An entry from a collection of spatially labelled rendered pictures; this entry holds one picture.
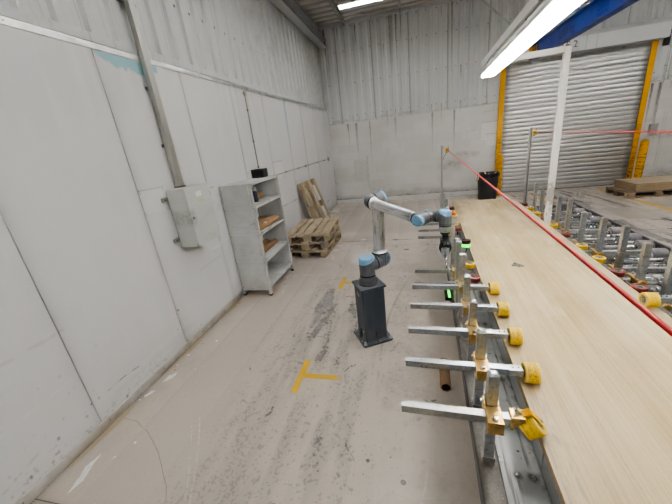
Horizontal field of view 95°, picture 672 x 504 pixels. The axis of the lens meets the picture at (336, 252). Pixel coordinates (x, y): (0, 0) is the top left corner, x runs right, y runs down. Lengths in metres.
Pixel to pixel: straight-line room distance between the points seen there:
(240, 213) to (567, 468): 3.78
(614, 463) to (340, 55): 9.96
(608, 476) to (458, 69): 9.51
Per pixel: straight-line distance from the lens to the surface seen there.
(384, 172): 9.98
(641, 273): 2.74
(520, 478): 1.62
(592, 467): 1.37
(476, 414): 1.31
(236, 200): 4.17
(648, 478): 1.41
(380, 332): 3.18
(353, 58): 10.26
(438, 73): 10.05
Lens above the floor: 1.90
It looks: 19 degrees down
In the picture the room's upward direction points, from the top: 7 degrees counter-clockwise
